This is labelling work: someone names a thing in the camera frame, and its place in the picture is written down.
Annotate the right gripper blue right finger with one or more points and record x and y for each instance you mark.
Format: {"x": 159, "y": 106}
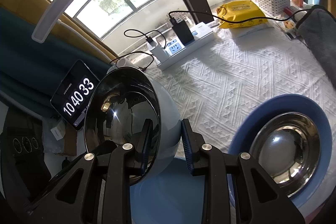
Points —
{"x": 192, "y": 143}

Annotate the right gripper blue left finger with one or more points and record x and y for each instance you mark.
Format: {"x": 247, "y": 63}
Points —
{"x": 141, "y": 142}

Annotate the blue plate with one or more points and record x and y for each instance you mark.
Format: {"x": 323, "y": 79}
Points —
{"x": 173, "y": 196}

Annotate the light blue steel bowl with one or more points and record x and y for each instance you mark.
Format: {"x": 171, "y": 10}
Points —
{"x": 119, "y": 106}

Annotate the large blue bowl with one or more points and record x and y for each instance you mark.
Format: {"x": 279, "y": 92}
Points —
{"x": 305, "y": 199}

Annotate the white lace tablecloth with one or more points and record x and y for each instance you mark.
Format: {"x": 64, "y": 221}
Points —
{"x": 220, "y": 84}

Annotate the cardboard box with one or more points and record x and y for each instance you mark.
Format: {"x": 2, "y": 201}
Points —
{"x": 58, "y": 137}

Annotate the black tablet showing clock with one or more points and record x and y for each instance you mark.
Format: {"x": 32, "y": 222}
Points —
{"x": 73, "y": 94}

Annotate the white phone charger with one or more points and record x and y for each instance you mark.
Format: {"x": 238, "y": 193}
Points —
{"x": 156, "y": 49}

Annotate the white power strip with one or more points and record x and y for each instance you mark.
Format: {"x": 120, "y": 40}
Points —
{"x": 177, "y": 51}

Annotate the black power adapter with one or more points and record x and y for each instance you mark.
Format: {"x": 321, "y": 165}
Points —
{"x": 181, "y": 30}

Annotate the teal curtain left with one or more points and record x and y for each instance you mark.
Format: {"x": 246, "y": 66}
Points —
{"x": 30, "y": 71}

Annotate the yellow wet wipes pack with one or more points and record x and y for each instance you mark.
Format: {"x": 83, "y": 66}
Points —
{"x": 238, "y": 14}

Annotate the white desk lamp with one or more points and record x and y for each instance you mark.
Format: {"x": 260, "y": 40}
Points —
{"x": 52, "y": 15}

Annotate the grey folded towel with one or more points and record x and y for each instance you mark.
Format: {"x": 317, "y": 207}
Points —
{"x": 317, "y": 27}

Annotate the yellow curtain left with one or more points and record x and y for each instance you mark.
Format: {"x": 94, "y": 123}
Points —
{"x": 32, "y": 10}

